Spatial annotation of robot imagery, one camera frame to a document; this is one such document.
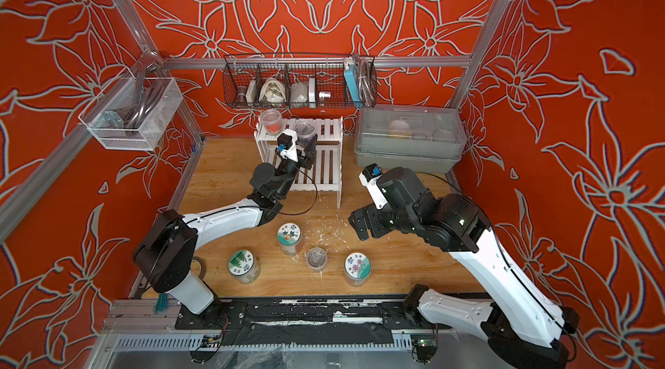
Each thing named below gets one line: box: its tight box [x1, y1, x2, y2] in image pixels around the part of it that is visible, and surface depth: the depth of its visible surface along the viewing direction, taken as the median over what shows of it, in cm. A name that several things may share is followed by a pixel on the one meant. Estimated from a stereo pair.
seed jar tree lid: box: [227, 249, 261, 285], surface depth 77 cm
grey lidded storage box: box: [354, 103, 467, 169], surface depth 99 cm
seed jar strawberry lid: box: [277, 222, 302, 256], surface depth 83 cm
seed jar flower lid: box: [343, 251, 372, 287], surface depth 76 cm
